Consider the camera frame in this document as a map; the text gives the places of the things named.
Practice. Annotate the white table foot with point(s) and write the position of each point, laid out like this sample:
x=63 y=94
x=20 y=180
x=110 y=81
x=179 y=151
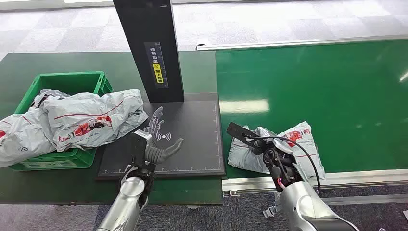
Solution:
x=193 y=207

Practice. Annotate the black scanner base plate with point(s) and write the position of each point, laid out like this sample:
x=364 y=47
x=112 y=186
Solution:
x=191 y=127

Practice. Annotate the green plastic crate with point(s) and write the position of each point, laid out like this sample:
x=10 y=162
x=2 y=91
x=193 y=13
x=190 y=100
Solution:
x=70 y=83

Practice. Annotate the grey mailer with black patch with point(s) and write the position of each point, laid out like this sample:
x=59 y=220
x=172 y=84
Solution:
x=47 y=94

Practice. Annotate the small grey poly mailer package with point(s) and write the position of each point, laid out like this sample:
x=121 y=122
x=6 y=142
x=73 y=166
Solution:
x=243 y=157

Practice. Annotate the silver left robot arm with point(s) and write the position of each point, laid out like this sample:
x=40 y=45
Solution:
x=129 y=197

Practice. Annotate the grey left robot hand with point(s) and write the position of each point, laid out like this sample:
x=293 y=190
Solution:
x=154 y=153

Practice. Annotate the black scanner column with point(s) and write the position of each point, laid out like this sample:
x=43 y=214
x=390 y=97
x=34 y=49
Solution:
x=149 y=25

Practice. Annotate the large grey red-printed mailer package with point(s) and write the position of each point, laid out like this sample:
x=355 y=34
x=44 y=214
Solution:
x=95 y=111

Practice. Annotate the silver conveyor frame bar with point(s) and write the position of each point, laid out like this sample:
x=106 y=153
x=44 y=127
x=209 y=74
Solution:
x=366 y=199

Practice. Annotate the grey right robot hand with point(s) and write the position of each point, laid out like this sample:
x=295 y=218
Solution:
x=259 y=145

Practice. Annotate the black and yellow column label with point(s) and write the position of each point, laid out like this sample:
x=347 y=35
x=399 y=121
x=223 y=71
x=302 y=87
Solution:
x=156 y=65

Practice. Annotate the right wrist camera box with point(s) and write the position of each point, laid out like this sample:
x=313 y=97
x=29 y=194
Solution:
x=239 y=130

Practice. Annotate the white floor object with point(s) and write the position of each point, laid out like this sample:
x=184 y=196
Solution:
x=405 y=215

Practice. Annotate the silver conveyor side rail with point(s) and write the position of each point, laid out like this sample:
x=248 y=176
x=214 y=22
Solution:
x=366 y=177
x=302 y=42

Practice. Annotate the green conveyor belt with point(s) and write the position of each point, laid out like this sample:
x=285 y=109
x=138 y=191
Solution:
x=318 y=95

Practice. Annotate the grey mailer with triangle mark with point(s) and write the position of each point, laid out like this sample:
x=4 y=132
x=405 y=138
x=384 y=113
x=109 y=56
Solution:
x=22 y=140

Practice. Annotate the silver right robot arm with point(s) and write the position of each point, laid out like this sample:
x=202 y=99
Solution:
x=302 y=204

